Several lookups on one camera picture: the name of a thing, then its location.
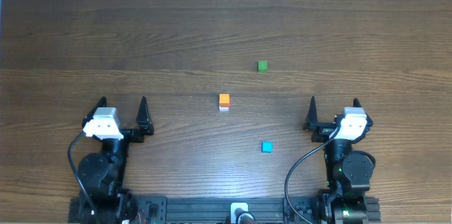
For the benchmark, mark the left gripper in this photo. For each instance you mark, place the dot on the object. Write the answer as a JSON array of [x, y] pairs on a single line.
[[132, 135]]

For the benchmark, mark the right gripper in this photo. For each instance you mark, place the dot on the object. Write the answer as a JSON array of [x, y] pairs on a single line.
[[323, 132]]

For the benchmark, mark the green cube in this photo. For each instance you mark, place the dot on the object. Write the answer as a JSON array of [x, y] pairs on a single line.
[[262, 66]]

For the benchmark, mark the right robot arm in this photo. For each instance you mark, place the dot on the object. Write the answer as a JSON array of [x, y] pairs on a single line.
[[353, 174]]

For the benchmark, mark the blue cube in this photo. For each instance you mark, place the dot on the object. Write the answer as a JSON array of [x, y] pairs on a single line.
[[267, 147]]

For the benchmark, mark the white cube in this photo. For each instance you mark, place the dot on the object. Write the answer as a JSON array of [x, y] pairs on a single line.
[[224, 109]]

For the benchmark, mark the orange cube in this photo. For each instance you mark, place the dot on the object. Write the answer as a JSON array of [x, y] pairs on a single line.
[[224, 99]]

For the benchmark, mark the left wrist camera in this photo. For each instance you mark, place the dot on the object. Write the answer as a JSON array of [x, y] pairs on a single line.
[[104, 123]]

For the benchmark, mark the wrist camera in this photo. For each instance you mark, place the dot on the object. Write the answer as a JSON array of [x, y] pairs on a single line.
[[104, 123], [353, 123]]

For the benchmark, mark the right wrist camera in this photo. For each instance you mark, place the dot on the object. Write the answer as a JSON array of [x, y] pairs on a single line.
[[353, 123]]

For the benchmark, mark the mounting rail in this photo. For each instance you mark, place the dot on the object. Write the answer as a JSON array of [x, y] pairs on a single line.
[[205, 210]]

